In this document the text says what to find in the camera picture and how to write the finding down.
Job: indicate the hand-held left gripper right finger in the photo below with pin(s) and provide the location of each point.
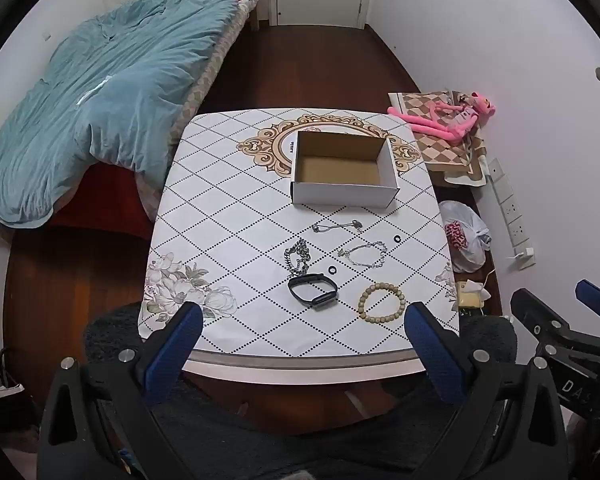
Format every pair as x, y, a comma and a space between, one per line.
432, 355

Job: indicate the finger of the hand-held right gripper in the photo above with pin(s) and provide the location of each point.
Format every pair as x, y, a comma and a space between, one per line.
597, 294
540, 312

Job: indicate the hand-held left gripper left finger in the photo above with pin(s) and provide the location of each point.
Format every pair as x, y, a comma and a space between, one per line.
172, 352

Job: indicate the black smart band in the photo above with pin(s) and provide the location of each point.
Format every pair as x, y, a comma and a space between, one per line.
325, 301

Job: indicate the cardboard box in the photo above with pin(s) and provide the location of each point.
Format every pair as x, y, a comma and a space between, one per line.
340, 170

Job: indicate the white charger plug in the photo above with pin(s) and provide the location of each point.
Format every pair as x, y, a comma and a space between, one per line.
526, 256

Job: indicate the small yellow box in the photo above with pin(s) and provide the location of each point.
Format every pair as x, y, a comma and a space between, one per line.
469, 297

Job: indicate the white plastic bag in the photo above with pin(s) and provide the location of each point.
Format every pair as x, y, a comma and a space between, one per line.
472, 255

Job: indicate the white power strip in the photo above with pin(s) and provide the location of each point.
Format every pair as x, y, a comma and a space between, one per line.
510, 205

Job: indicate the white table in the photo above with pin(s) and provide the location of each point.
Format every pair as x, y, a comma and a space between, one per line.
305, 372

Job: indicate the patterned white tablecloth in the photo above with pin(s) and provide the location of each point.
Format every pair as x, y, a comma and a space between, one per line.
240, 240

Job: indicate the white flat object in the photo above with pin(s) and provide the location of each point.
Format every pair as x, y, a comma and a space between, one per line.
5, 391

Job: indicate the pink plush toy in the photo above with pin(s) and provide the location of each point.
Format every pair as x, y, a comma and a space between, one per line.
430, 122

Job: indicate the blue duvet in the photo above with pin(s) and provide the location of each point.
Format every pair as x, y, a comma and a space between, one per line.
105, 90

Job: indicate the bed with checkered sheet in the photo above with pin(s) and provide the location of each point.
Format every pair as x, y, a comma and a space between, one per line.
200, 80

